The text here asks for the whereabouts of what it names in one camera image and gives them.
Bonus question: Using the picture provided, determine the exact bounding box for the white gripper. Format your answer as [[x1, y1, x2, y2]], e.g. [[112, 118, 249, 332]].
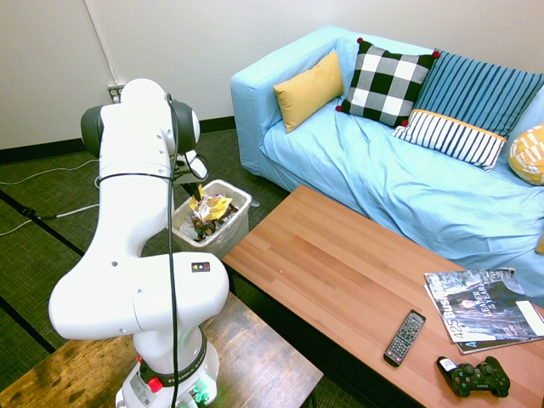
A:
[[173, 163, 206, 204]]

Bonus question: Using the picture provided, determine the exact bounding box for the yellow baked chip bag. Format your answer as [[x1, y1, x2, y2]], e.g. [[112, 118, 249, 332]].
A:
[[189, 194, 234, 223]]

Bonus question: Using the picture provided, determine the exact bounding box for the white trash bin with liner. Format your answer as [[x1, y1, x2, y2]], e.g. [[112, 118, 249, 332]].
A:
[[171, 178, 253, 260]]

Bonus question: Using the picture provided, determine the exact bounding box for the plain mustard yellow pillow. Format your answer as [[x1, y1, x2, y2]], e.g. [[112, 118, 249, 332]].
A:
[[273, 49, 345, 134]]

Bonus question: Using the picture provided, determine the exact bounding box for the rustic dark wood stand table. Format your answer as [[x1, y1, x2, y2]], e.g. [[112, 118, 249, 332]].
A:
[[0, 292, 324, 408]]

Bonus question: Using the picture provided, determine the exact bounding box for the wooden coffee table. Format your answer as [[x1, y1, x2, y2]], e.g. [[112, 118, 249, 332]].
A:
[[221, 184, 544, 408]]

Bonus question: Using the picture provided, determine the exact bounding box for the light blue sofa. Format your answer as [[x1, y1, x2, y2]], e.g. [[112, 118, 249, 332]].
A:
[[230, 24, 544, 307]]

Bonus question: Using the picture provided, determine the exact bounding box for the black white checkered pillow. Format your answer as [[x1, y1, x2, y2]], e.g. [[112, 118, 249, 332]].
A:
[[335, 37, 441, 128]]

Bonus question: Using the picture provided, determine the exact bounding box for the black tv remote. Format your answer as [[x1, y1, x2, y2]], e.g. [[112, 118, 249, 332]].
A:
[[382, 309, 427, 368]]

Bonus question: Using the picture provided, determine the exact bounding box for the white navy striped pillow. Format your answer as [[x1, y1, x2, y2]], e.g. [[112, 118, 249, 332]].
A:
[[391, 109, 507, 173]]

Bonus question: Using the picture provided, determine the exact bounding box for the business magazine with dark cover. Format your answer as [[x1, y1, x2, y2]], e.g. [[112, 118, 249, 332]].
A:
[[423, 267, 544, 343]]

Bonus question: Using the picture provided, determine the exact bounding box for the blue striped pillow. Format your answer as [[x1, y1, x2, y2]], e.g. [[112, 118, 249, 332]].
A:
[[414, 49, 544, 139]]

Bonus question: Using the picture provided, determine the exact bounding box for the small black labelled device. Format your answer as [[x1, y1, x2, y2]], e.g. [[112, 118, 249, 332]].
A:
[[436, 355, 459, 379]]

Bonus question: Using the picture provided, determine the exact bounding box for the magazine with white cover edge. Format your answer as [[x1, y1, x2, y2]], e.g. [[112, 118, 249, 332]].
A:
[[455, 333, 544, 356]]

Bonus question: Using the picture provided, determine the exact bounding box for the yellow white patterned pillow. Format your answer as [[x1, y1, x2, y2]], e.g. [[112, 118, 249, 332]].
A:
[[508, 122, 544, 186]]

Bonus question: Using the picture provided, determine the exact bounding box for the black game controller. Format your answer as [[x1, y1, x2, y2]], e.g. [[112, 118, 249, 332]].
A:
[[449, 355, 511, 399]]

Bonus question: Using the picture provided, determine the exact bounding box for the white floor cable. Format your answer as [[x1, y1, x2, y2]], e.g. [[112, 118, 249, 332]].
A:
[[0, 203, 100, 237], [0, 158, 99, 186]]

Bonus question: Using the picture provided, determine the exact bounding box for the white wall conduit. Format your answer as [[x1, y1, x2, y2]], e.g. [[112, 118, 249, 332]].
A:
[[82, 0, 119, 86]]

